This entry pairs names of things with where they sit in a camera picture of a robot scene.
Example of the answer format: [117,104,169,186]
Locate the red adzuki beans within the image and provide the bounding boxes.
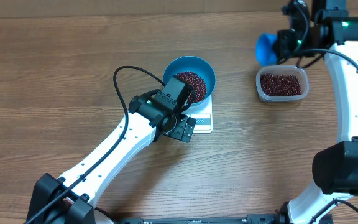
[260,73,301,96]

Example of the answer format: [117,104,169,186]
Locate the white digital kitchen scale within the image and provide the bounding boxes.
[183,95,213,134]

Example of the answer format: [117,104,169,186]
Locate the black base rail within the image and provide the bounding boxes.
[113,214,334,224]

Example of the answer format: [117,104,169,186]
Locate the blue metal bowl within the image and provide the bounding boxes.
[163,56,216,99]

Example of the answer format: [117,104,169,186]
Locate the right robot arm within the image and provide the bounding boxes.
[273,1,358,223]

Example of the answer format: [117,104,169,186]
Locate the clear plastic food container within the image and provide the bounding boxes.
[256,65,309,103]

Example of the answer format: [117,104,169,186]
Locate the blue plastic measuring scoop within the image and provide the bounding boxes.
[255,34,278,67]

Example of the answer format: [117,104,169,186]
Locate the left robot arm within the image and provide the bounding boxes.
[26,77,196,224]

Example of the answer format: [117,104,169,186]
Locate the red beans in bowl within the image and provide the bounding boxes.
[177,71,208,103]

